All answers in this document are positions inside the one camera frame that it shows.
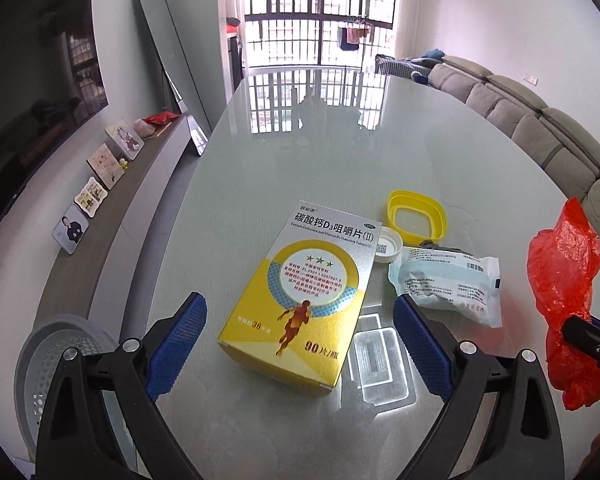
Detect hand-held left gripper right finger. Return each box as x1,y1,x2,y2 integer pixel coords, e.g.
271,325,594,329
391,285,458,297
394,294,563,480

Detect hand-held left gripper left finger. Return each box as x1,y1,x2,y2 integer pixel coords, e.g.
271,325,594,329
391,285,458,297
32,291,208,480

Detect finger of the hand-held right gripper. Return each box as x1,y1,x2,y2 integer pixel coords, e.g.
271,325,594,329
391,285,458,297
561,314,600,361

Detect red plastic bag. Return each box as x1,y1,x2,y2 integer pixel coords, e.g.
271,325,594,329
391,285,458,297
526,197,600,411

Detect yellow medicine box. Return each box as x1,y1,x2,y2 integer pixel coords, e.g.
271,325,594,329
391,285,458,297
216,201,383,399

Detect grey perforated plastic basket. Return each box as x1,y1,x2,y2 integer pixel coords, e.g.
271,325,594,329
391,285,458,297
14,315,126,466

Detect white face mask packet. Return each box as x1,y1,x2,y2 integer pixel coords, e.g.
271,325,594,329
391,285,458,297
387,245,503,329

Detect white round bottle cap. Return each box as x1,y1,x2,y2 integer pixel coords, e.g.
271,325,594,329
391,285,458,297
373,226,405,264

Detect grey television cabinet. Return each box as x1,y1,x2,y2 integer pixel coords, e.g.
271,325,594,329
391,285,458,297
30,112,201,331

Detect beige sectional sofa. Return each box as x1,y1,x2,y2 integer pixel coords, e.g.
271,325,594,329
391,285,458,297
426,55,600,251

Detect checkered chair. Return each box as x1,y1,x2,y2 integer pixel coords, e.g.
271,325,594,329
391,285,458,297
375,54,416,81

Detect tall leaning mirror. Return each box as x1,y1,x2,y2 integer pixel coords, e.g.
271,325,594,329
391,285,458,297
135,0,213,157

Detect black flat television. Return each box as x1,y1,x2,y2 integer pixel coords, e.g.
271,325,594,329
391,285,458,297
0,0,110,256

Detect dark balcony shelf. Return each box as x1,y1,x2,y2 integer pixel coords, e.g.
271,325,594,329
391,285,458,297
225,17,243,81

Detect clothes on drying hanger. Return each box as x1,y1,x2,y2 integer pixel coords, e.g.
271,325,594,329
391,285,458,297
337,15,373,51

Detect black window grille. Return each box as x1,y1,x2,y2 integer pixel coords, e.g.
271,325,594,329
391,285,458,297
242,0,398,68

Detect photo frame with dark figure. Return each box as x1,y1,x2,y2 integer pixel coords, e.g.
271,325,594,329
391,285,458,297
53,204,91,255

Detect scalloped yellow photo frame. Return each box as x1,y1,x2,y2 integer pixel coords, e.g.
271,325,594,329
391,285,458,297
74,176,107,219

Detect cream photo frame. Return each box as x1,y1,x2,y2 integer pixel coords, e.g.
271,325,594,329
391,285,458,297
86,143,127,191

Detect white portrait photo frame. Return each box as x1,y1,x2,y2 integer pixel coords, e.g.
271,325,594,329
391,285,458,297
105,118,145,161

